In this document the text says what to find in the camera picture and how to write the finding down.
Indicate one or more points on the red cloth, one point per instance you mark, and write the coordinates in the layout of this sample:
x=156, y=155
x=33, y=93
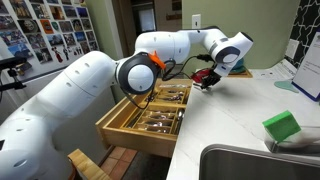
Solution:
x=197, y=76

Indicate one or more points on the stainless steel sink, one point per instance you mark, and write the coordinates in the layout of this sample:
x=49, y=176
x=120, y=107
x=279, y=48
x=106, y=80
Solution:
x=253, y=165

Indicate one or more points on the black camera tripod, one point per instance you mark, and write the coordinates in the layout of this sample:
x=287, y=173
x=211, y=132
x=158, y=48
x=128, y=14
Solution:
x=11, y=62

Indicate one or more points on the wooden coat hook rail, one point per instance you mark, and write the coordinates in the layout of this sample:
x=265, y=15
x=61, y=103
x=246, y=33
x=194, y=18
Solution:
x=174, y=16

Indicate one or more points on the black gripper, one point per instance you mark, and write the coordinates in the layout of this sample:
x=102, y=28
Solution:
x=212, y=77

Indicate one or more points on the blue clipboard with paper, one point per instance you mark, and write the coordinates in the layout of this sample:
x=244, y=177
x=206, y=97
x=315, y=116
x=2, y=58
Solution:
x=310, y=73

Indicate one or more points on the white paper sheet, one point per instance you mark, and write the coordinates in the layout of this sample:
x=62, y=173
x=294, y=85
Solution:
x=276, y=70

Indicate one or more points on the teal spoon rest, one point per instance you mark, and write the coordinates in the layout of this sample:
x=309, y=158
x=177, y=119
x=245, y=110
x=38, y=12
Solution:
x=286, y=86

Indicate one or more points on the large silver serving spoon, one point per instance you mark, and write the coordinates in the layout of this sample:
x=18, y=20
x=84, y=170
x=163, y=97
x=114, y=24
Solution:
x=180, y=115

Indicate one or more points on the light wooden kitchen drawer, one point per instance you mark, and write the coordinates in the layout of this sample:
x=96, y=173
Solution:
x=133, y=141

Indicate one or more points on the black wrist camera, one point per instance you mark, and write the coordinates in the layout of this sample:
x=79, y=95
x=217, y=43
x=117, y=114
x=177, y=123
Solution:
x=205, y=58

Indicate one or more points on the white light switch plate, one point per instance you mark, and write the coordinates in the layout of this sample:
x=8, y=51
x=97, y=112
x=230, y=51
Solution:
x=196, y=22

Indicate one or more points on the silver steel fork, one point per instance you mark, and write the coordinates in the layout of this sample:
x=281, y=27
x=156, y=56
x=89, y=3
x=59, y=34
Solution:
x=197, y=86

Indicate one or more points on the printed photo card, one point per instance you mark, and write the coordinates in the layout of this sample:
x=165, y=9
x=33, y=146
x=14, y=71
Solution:
x=29, y=26
x=57, y=12
x=40, y=11
x=20, y=9

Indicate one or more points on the white refrigerator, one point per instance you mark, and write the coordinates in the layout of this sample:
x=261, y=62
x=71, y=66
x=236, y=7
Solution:
x=50, y=71

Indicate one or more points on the blue tea kettle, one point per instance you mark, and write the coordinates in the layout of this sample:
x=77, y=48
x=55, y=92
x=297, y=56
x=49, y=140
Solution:
x=238, y=66

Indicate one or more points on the wooden trivet board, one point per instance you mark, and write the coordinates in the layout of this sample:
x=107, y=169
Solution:
x=246, y=75

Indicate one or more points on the dark framed picture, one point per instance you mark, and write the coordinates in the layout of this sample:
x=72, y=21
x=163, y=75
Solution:
x=176, y=4

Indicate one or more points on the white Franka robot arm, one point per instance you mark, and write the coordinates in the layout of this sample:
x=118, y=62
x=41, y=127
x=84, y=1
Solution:
x=83, y=86

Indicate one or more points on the dark door with window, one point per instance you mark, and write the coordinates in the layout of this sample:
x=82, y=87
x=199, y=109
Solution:
x=143, y=20

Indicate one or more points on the white wall outlet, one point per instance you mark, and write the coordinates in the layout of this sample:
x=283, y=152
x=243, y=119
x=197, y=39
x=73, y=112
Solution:
x=292, y=49

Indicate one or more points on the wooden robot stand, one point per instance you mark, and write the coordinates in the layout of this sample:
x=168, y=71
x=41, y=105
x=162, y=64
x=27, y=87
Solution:
x=88, y=166

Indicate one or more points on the green sponge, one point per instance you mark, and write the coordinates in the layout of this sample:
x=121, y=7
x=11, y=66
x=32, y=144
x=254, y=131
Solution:
x=281, y=126

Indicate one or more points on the clear sponge holder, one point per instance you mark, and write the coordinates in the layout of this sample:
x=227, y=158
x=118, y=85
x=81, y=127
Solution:
x=306, y=143

